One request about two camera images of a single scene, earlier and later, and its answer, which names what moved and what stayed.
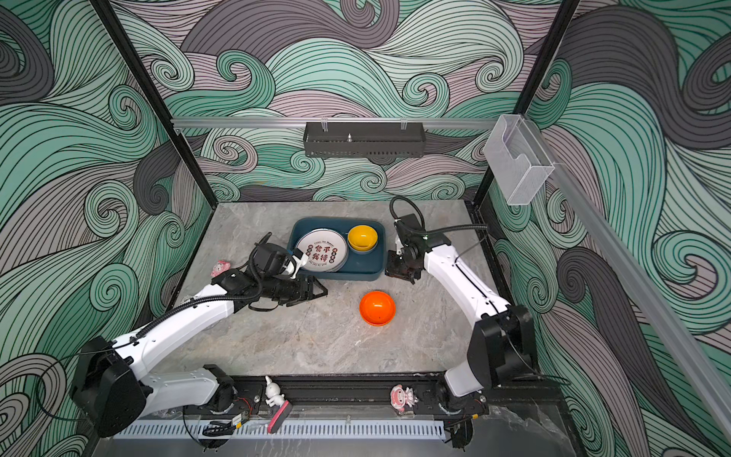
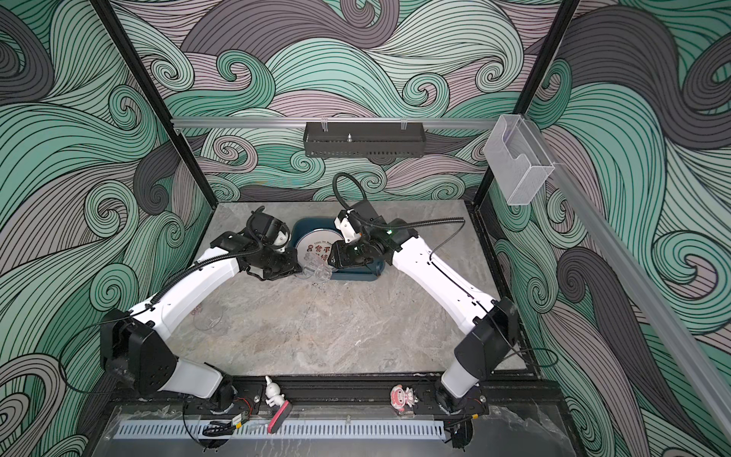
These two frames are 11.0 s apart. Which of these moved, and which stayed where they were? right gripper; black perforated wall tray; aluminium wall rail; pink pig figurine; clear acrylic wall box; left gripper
Moved: left gripper; right gripper
Stayed: pink pig figurine; clear acrylic wall box; black perforated wall tray; aluminium wall rail
